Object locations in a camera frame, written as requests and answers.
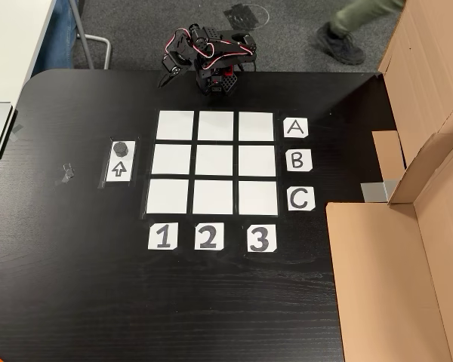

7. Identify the crumpled grey tape piece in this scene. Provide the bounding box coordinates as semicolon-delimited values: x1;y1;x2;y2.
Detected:
54;162;76;187

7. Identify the paper sheet number 1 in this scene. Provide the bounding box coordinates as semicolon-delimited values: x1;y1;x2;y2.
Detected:
147;222;180;250

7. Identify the brown cardboard panel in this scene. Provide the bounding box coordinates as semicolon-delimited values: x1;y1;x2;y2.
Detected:
325;88;453;362
371;0;453;183

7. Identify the person's leg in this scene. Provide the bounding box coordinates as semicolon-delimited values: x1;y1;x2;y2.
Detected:
32;0;86;69
316;0;405;66

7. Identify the paper sheet letter C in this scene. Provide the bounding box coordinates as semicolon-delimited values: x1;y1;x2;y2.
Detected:
287;187;316;212

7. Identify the grey metal tube frame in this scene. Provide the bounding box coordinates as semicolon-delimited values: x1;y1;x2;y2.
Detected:
68;0;111;71

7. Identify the paper sheet number 3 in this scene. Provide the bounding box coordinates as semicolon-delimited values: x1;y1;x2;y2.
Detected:
246;224;278;253

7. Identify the paper sheet letter A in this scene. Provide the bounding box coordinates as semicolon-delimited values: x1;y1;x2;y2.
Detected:
283;117;310;140

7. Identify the paper sheet number 2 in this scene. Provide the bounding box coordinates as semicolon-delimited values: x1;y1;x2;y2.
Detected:
194;222;225;251

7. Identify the black floor tape patch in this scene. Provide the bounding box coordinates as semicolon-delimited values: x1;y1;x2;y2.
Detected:
223;2;259;31

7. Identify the white arrow paper sheet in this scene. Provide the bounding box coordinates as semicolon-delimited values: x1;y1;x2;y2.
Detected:
105;140;137;183

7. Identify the paper sheet letter B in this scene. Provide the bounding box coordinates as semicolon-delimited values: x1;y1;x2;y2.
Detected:
285;149;313;173

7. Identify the white desk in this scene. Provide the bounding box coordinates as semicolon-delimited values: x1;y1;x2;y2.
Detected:
0;0;57;103

